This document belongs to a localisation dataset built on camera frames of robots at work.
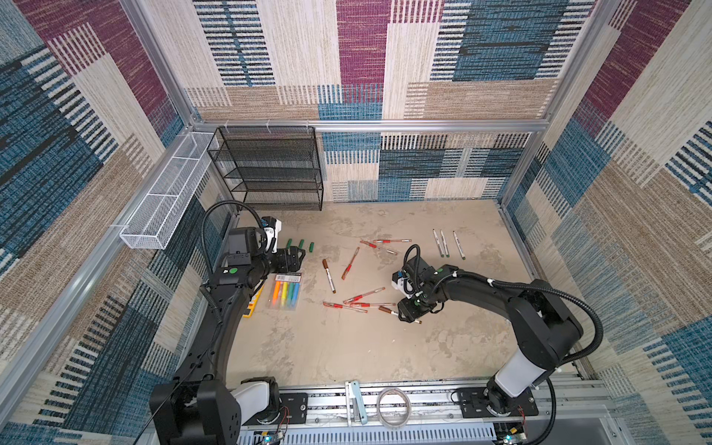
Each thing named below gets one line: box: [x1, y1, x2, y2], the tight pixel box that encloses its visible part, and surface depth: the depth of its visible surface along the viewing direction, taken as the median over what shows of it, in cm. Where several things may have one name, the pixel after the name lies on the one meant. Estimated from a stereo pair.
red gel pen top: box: [372, 239, 413, 244], surface depth 110 cm
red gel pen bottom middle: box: [349, 302, 397, 308], surface depth 93 cm
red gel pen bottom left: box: [322, 301, 369, 314], surface depth 93 cm
